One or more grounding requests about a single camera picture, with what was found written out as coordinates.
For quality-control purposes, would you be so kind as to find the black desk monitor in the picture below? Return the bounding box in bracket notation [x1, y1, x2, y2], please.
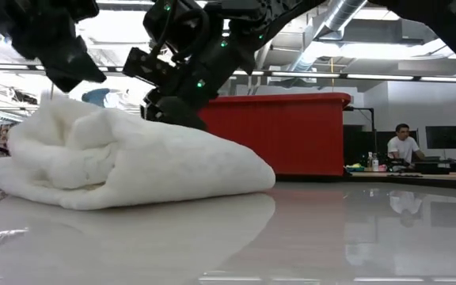
[425, 125, 456, 150]

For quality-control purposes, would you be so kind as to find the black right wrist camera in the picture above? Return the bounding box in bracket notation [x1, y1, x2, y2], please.
[142, 0, 211, 55]

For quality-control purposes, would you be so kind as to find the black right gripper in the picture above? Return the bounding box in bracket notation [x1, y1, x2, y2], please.
[123, 31, 257, 131]

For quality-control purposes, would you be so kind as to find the silver spiral air duct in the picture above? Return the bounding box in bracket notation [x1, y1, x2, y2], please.
[291, 0, 368, 76]

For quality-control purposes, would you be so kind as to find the white lace shirt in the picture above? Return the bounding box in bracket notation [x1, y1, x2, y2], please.
[0, 94, 277, 211]

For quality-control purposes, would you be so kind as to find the brown patterned cloth panel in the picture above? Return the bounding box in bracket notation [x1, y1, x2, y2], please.
[0, 124, 13, 158]

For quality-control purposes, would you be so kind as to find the black partition panel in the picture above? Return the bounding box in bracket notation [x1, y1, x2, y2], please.
[342, 124, 420, 167]

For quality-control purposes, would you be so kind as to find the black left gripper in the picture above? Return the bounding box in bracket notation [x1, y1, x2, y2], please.
[12, 17, 107, 93]

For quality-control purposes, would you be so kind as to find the red plastic laundry bin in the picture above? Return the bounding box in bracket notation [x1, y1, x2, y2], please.
[198, 93, 352, 177]

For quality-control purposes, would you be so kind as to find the person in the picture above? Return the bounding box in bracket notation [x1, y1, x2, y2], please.
[386, 123, 427, 165]

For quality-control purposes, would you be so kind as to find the black right camera cable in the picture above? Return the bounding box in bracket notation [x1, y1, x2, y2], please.
[170, 8, 212, 64]

